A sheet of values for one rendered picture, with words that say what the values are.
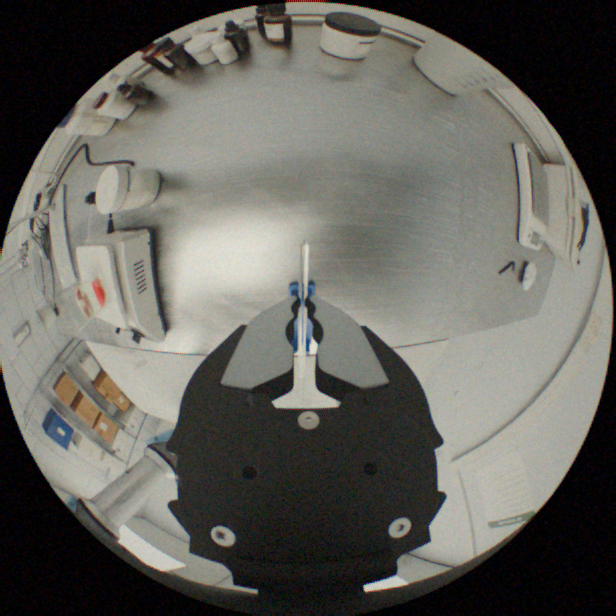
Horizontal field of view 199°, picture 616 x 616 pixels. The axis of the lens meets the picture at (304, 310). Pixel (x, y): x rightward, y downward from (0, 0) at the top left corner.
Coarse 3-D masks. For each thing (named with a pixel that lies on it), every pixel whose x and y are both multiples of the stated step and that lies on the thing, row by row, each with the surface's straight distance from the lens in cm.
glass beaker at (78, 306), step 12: (96, 276) 28; (72, 288) 27; (84, 288) 27; (96, 288) 27; (60, 300) 26; (72, 300) 26; (84, 300) 26; (96, 300) 27; (108, 300) 28; (72, 312) 25; (84, 312) 26; (96, 312) 27; (72, 324) 30; (84, 324) 27
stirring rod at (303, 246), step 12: (300, 252) 11; (300, 264) 11; (300, 276) 12; (300, 288) 12; (300, 300) 12; (300, 312) 13; (300, 324) 14; (300, 336) 14; (300, 348) 15; (300, 360) 16; (300, 372) 17; (300, 384) 19; (300, 396) 21
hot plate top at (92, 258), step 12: (84, 252) 32; (96, 252) 28; (108, 252) 25; (84, 264) 33; (96, 264) 29; (108, 264) 26; (84, 276) 35; (108, 276) 27; (108, 288) 28; (120, 300) 27; (108, 312) 31; (120, 312) 28; (120, 324) 30
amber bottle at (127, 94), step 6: (120, 84) 39; (126, 84) 40; (138, 84) 40; (120, 90) 39; (126, 90) 39; (132, 90) 39; (138, 90) 40; (144, 90) 40; (150, 90) 42; (126, 96) 40; (132, 96) 40; (138, 96) 40; (144, 96) 40; (150, 96) 41; (138, 102) 41; (144, 102) 41
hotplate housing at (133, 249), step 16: (112, 224) 34; (96, 240) 32; (112, 240) 28; (128, 240) 26; (144, 240) 28; (128, 256) 27; (144, 256) 29; (128, 272) 27; (144, 272) 29; (128, 288) 28; (144, 288) 30; (128, 304) 29; (144, 304) 30; (128, 320) 31; (144, 320) 31; (160, 320) 34; (160, 336) 35
